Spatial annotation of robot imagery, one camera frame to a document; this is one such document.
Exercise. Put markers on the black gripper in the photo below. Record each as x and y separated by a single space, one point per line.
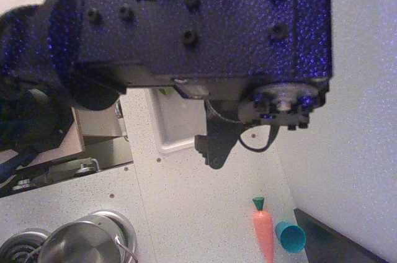
223 129

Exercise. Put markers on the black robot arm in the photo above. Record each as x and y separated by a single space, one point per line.
252 63

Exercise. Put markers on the white toy sink basin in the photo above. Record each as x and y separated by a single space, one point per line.
175 120

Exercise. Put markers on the orange toy carrot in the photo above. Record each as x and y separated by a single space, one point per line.
264 228

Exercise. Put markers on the dark toy oven panel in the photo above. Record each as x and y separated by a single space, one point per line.
95 141

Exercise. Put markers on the teal plastic cup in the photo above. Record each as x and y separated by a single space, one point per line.
291 237

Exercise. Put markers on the stainless steel pot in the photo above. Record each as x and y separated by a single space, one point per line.
102 236

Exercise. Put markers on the silver stove burner coil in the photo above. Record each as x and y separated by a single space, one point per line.
24 246

